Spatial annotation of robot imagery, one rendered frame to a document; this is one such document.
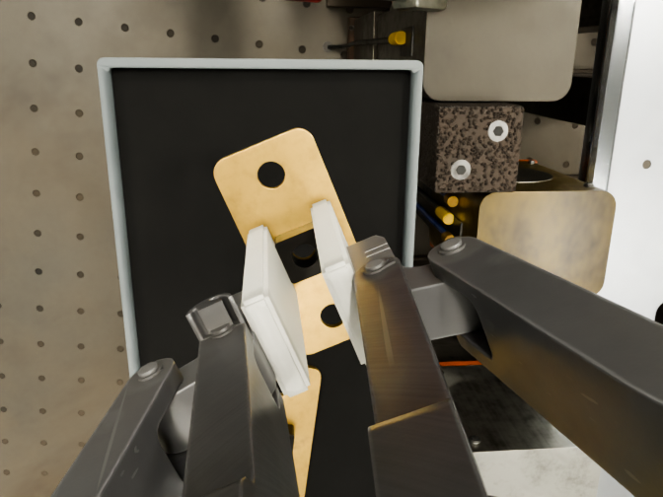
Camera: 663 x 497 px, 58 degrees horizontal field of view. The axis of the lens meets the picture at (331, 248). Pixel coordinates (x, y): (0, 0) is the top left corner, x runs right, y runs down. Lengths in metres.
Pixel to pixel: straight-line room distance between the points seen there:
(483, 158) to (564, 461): 0.21
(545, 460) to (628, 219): 0.20
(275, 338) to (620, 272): 0.42
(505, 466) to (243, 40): 0.53
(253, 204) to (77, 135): 0.57
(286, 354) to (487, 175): 0.23
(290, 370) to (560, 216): 0.28
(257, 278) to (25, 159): 0.65
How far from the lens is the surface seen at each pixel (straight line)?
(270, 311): 0.15
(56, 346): 0.87
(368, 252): 0.17
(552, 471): 0.46
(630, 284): 0.55
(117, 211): 0.28
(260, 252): 0.18
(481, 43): 0.37
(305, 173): 0.22
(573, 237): 0.42
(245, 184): 0.22
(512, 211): 0.39
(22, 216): 0.82
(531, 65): 0.38
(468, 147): 0.35
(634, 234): 0.53
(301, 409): 0.32
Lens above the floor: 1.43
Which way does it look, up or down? 72 degrees down
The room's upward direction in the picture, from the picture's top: 163 degrees clockwise
